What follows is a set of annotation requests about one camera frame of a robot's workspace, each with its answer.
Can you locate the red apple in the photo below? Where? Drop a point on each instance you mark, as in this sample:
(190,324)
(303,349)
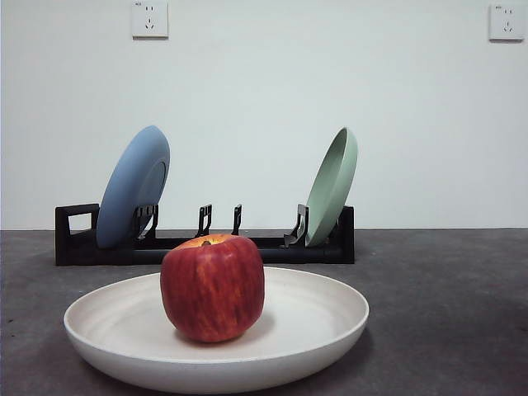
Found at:
(211,288)

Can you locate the cream yellow plate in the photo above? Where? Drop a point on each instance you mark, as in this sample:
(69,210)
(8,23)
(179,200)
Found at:
(313,313)

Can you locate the white wall socket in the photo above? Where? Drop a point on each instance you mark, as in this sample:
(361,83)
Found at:
(149,18)
(506,22)

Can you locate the black plate rack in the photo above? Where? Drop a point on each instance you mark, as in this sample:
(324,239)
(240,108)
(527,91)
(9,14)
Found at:
(103,255)

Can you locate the green plate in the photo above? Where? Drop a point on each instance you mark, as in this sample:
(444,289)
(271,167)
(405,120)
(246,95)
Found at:
(330,194)

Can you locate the blue plate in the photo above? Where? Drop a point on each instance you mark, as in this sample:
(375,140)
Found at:
(128,189)

